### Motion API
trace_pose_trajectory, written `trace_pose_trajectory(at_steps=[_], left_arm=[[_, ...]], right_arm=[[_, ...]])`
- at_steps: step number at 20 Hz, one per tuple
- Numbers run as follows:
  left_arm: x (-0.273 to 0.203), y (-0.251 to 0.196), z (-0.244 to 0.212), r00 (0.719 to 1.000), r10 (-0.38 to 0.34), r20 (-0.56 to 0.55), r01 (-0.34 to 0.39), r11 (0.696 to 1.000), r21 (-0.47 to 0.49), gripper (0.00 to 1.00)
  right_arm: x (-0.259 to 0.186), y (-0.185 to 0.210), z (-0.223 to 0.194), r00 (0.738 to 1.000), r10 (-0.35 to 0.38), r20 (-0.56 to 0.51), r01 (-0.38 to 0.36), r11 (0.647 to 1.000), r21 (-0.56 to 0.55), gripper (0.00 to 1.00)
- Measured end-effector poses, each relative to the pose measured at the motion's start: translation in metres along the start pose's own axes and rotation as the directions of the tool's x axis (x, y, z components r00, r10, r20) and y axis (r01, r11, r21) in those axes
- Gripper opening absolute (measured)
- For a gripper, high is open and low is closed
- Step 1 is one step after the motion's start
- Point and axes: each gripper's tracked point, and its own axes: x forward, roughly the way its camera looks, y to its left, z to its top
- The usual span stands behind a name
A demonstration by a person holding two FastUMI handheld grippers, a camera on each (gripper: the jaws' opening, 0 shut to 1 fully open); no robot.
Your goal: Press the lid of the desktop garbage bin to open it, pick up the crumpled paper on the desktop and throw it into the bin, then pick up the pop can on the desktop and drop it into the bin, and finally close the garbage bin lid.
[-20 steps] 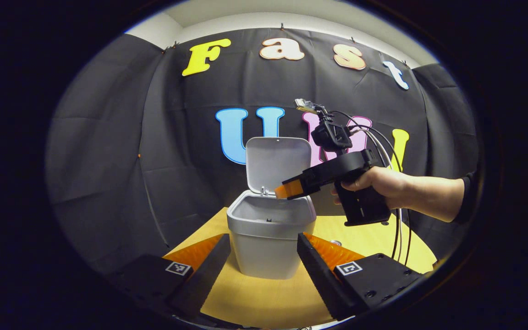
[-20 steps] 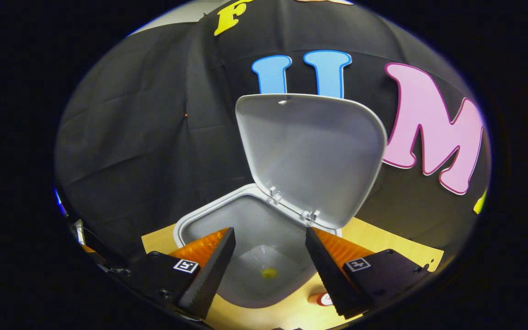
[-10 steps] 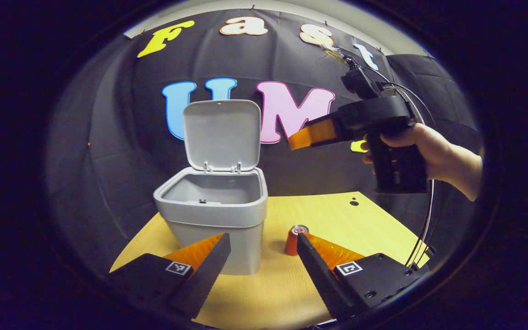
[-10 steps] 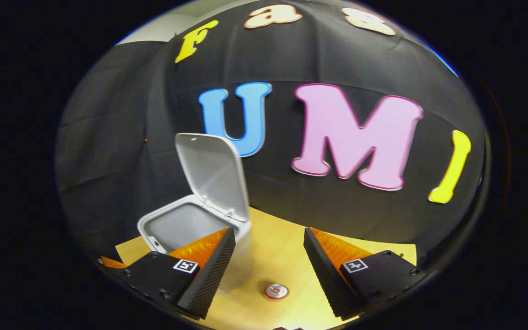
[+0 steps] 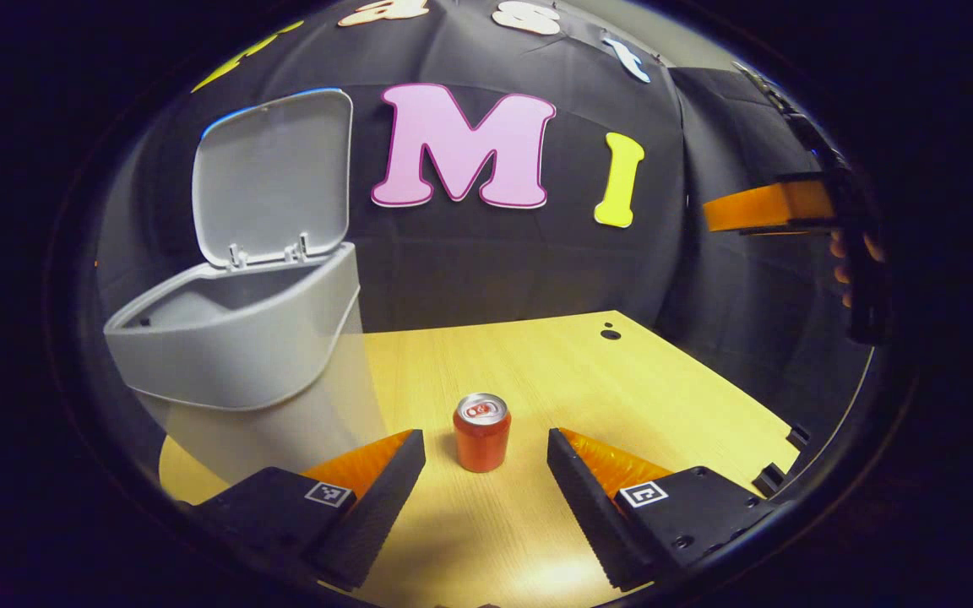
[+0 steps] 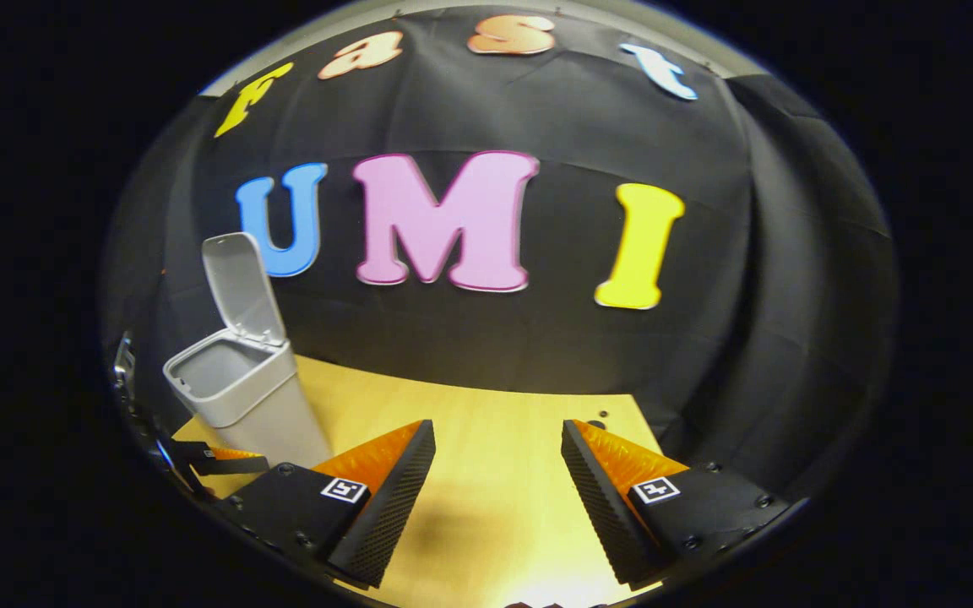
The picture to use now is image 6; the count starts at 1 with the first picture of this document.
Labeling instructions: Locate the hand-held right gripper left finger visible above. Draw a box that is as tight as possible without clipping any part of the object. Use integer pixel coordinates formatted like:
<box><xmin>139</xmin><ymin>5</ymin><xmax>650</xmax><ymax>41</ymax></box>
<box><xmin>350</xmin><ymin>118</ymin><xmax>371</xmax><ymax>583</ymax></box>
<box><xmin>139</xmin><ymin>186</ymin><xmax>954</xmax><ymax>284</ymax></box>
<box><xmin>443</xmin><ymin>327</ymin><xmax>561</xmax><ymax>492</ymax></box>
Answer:
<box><xmin>212</xmin><ymin>420</ymin><xmax>437</xmax><ymax>589</ymax></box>

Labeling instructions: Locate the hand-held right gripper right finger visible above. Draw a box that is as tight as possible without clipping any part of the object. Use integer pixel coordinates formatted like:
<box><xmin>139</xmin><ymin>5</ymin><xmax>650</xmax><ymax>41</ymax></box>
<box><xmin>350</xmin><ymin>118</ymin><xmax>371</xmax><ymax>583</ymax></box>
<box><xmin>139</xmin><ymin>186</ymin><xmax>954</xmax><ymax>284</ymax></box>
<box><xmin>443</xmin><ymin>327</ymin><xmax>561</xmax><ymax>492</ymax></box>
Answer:
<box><xmin>561</xmin><ymin>420</ymin><xmax>796</xmax><ymax>589</ymax></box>

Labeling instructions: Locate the grey desktop garbage bin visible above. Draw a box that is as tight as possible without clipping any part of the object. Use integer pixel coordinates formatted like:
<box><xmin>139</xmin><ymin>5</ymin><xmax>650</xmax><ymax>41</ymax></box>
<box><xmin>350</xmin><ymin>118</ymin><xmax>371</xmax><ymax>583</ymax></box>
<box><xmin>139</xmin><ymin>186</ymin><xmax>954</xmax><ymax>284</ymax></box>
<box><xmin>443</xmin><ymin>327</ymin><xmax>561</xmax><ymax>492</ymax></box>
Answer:
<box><xmin>162</xmin><ymin>232</ymin><xmax>334</xmax><ymax>470</ymax></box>

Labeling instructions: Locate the wooden desktop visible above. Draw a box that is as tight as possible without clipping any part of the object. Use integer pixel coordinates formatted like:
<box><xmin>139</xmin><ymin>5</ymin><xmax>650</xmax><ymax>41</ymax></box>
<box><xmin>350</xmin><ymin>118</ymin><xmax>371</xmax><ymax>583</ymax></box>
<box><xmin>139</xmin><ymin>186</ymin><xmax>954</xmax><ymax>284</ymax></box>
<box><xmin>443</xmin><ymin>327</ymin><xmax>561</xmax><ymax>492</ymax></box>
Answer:
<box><xmin>170</xmin><ymin>355</ymin><xmax>665</xmax><ymax>608</ymax></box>

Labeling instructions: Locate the black backdrop cloth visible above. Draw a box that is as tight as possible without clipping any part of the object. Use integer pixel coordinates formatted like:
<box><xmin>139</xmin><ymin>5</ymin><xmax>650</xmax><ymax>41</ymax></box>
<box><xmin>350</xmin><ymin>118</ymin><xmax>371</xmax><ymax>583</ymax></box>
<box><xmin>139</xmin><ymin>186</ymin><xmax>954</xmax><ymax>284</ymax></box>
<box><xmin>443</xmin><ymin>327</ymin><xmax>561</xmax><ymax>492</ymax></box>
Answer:
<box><xmin>100</xmin><ymin>7</ymin><xmax>901</xmax><ymax>499</ymax></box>

